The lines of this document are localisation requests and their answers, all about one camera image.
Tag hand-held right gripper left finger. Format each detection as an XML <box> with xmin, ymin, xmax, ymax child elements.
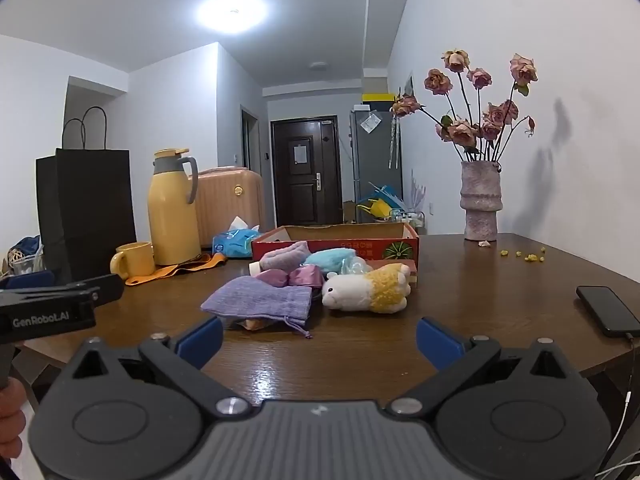
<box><xmin>62</xmin><ymin>316</ymin><xmax>253</xmax><ymax>420</ymax></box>

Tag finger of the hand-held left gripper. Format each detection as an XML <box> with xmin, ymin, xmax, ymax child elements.
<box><xmin>0</xmin><ymin>270</ymin><xmax>55</xmax><ymax>291</ymax></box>
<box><xmin>0</xmin><ymin>274</ymin><xmax>125</xmax><ymax>307</ymax></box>

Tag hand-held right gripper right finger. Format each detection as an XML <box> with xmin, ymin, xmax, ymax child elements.
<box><xmin>385</xmin><ymin>317</ymin><xmax>577</xmax><ymax>419</ymax></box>

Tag purple drawstring pouch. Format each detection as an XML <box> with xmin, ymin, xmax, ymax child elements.
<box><xmin>201</xmin><ymin>275</ymin><xmax>313</xmax><ymax>338</ymax></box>

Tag white yellow alpaca plush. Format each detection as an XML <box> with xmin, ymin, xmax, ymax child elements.
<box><xmin>321</xmin><ymin>262</ymin><xmax>413</xmax><ymax>314</ymax></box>

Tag lilac satin bundle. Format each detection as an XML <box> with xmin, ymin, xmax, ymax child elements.
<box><xmin>249</xmin><ymin>261</ymin><xmax>292</xmax><ymax>289</ymax></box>

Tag clear plastic bag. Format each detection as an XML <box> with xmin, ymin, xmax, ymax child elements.
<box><xmin>339</xmin><ymin>256</ymin><xmax>375</xmax><ymax>277</ymax></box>

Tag lilac fluffy cloth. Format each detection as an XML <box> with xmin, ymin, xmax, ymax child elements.
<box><xmin>257</xmin><ymin>241</ymin><xmax>312</xmax><ymax>272</ymax></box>

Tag pink patterned cloth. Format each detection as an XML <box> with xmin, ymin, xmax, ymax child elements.
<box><xmin>287</xmin><ymin>265</ymin><xmax>327</xmax><ymax>289</ymax></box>

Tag light blue fluffy cloth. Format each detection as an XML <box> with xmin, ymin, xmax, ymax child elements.
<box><xmin>304</xmin><ymin>248</ymin><xmax>360</xmax><ymax>275</ymax></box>

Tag red cardboard box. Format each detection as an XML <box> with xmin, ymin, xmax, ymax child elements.
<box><xmin>251</xmin><ymin>224</ymin><xmax>420</xmax><ymax>288</ymax></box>

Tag person's left hand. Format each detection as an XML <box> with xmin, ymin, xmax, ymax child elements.
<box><xmin>0</xmin><ymin>379</ymin><xmax>27</xmax><ymax>461</ymax></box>

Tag woven rattan ball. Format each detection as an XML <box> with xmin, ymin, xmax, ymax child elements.
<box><xmin>4</xmin><ymin>249</ymin><xmax>30</xmax><ymax>276</ymax></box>

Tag dark blue bag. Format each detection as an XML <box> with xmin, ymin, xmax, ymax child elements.
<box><xmin>11</xmin><ymin>235</ymin><xmax>45</xmax><ymax>273</ymax></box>

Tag yellow mug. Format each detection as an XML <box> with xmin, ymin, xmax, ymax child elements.
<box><xmin>110</xmin><ymin>241</ymin><xmax>157</xmax><ymax>279</ymax></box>

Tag black paper bag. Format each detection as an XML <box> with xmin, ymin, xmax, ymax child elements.
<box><xmin>35</xmin><ymin>106</ymin><xmax>138</xmax><ymax>281</ymax></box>

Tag yellow thermos jug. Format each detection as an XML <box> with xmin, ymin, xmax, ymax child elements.
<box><xmin>147</xmin><ymin>148</ymin><xmax>202</xmax><ymax>267</ymax></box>

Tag blue tissue pack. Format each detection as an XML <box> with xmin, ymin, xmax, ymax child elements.
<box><xmin>211</xmin><ymin>216</ymin><xmax>263</xmax><ymax>260</ymax></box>

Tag scattered yellow petal crumbs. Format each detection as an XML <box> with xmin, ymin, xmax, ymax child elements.
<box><xmin>499</xmin><ymin>246</ymin><xmax>548</xmax><ymax>263</ymax></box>

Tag metal storage cart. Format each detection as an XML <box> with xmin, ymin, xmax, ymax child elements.
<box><xmin>392</xmin><ymin>209</ymin><xmax>426</xmax><ymax>236</ymax></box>

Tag pink suitcase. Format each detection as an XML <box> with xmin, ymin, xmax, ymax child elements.
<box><xmin>192</xmin><ymin>166</ymin><xmax>266</xmax><ymax>248</ymax></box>

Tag yellow watering can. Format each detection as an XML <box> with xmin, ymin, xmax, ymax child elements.
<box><xmin>356</xmin><ymin>198</ymin><xmax>395</xmax><ymax>221</ymax></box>

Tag pink stone vase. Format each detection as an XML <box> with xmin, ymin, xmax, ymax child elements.
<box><xmin>460</xmin><ymin>160</ymin><xmax>502</xmax><ymax>242</ymax></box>

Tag black smartphone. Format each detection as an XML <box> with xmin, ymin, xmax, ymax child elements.
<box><xmin>576</xmin><ymin>285</ymin><xmax>640</xmax><ymax>338</ymax></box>

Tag dark brown entrance door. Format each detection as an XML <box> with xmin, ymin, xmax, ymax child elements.
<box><xmin>270</xmin><ymin>116</ymin><xmax>343</xmax><ymax>227</ymax></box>

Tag grey refrigerator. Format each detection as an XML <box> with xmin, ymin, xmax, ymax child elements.
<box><xmin>349</xmin><ymin>105</ymin><xmax>403</xmax><ymax>223</ymax></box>

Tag dried pink rose bouquet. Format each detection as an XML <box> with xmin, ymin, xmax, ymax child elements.
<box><xmin>390</xmin><ymin>49</ymin><xmax>540</xmax><ymax>163</ymax></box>

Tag bright round ceiling light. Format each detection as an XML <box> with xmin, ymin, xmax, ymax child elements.
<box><xmin>195</xmin><ymin>0</ymin><xmax>271</xmax><ymax>36</ymax></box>

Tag orange fabric strap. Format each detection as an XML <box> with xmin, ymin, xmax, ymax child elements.
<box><xmin>125</xmin><ymin>252</ymin><xmax>228</xmax><ymax>287</ymax></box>

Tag phone charging cable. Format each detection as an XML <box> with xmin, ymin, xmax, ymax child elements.
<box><xmin>595</xmin><ymin>332</ymin><xmax>640</xmax><ymax>480</ymax></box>

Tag side door frame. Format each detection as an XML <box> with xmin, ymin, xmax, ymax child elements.
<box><xmin>240</xmin><ymin>105</ymin><xmax>262</xmax><ymax>173</ymax></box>

